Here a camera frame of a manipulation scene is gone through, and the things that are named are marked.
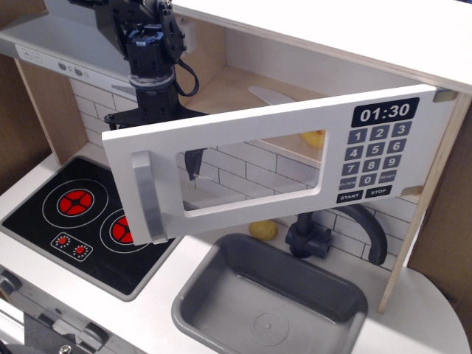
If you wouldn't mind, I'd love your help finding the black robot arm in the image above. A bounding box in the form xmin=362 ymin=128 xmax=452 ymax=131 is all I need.
xmin=74 ymin=1 xmax=200 ymax=130

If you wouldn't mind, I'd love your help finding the grey range hood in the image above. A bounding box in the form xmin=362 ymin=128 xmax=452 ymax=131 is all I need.
xmin=1 ymin=1 xmax=136 ymax=101

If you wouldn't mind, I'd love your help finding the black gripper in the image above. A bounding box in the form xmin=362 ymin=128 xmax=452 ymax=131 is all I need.
xmin=104 ymin=75 xmax=205 ymax=181

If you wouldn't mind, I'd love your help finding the black toy stove top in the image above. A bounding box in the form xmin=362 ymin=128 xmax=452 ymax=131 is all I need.
xmin=1 ymin=156 xmax=178 ymax=302

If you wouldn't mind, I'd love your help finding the grey plastic sink basin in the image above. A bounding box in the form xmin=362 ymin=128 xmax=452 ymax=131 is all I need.
xmin=171 ymin=234 xmax=368 ymax=353

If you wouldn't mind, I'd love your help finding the dark grey toy faucet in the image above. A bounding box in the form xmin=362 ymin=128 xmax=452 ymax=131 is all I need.
xmin=285 ymin=204 xmax=388 ymax=266

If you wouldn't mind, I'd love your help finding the yellow toy food in microwave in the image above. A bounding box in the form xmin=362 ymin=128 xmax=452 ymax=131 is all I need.
xmin=300 ymin=130 xmax=326 ymax=148

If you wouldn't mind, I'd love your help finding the grey oven control panel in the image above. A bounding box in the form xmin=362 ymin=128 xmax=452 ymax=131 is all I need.
xmin=1 ymin=268 xmax=141 ymax=353

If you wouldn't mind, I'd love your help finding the white toy microwave door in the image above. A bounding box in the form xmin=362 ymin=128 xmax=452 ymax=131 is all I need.
xmin=103 ymin=84 xmax=439 ymax=244

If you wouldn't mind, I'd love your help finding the yellow toy potato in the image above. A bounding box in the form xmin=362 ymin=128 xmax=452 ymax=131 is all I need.
xmin=249 ymin=220 xmax=279 ymax=240

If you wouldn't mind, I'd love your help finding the wooden microwave cabinet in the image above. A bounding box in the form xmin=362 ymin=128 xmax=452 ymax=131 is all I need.
xmin=174 ymin=1 xmax=471 ymax=313

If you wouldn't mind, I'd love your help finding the white plastic toy knife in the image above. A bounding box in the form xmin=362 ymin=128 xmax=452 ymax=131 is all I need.
xmin=248 ymin=86 xmax=295 ymax=105

